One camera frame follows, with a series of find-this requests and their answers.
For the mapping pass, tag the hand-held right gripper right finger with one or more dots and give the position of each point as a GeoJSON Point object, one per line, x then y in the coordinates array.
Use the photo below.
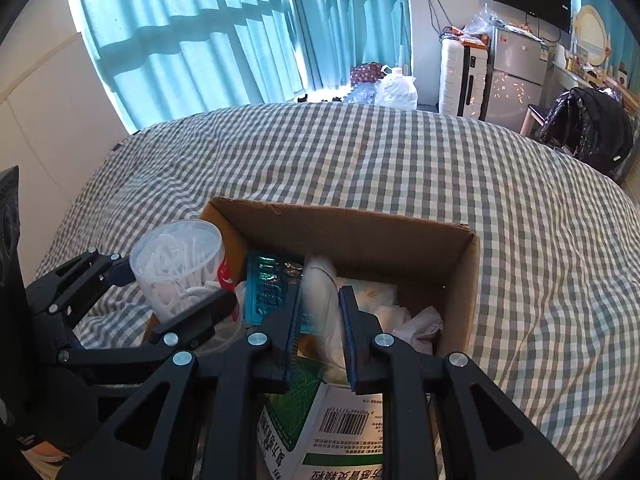
{"type": "Point", "coordinates": [350, 340]}

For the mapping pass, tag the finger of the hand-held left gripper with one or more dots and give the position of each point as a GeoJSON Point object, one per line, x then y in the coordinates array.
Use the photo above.
{"type": "Point", "coordinates": [200, 321]}
{"type": "Point", "coordinates": [95, 271]}

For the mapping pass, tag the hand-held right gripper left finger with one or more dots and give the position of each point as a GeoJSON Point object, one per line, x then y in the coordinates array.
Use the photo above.
{"type": "Point", "coordinates": [292, 332]}

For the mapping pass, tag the white tissue packet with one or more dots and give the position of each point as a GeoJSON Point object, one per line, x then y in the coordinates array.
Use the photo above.
{"type": "Point", "coordinates": [372, 292]}

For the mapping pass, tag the red label container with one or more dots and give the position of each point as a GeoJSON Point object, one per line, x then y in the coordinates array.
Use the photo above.
{"type": "Point", "coordinates": [226, 275]}

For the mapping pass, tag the teal blister pack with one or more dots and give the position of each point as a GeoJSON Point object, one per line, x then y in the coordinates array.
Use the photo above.
{"type": "Point", "coordinates": [265, 285]}

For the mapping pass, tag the clear jar of floss picks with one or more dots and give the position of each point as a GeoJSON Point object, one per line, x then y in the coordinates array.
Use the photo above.
{"type": "Point", "coordinates": [170, 260]}

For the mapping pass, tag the white tissue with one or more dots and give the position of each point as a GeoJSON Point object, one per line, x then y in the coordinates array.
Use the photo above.
{"type": "Point", "coordinates": [417, 325]}

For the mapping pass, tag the green white medicine box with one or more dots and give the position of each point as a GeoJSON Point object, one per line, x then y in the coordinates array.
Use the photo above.
{"type": "Point", "coordinates": [325, 435]}

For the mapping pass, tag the brown cardboard box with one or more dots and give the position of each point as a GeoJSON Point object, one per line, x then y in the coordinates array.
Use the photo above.
{"type": "Point", "coordinates": [375, 240]}

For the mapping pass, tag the white plastic bag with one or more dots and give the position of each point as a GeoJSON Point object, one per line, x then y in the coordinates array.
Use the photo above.
{"type": "Point", "coordinates": [397, 90]}

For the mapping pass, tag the wide teal curtain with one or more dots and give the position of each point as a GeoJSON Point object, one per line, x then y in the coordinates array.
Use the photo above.
{"type": "Point", "coordinates": [200, 35]}

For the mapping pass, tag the dark patterned bag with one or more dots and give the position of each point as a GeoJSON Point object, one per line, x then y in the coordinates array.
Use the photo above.
{"type": "Point", "coordinates": [365, 74]}

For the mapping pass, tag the white suitcase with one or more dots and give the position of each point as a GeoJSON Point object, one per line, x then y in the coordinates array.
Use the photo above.
{"type": "Point", "coordinates": [460, 80]}

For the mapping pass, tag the white chair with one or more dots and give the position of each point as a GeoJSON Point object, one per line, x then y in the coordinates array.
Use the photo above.
{"type": "Point", "coordinates": [532, 117]}

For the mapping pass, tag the silver refrigerator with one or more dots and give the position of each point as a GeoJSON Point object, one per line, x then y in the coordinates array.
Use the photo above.
{"type": "Point", "coordinates": [515, 75]}

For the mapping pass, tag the black jacket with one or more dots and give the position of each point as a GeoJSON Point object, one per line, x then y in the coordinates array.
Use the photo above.
{"type": "Point", "coordinates": [585, 130]}

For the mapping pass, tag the clear plastic bag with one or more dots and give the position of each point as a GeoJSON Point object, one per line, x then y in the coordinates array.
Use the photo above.
{"type": "Point", "coordinates": [477, 25]}

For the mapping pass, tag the white dressing table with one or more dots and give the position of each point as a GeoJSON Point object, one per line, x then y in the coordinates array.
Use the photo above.
{"type": "Point", "coordinates": [565, 75]}

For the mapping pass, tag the white oval mirror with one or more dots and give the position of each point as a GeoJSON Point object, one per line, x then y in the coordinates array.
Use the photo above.
{"type": "Point", "coordinates": [592, 35]}

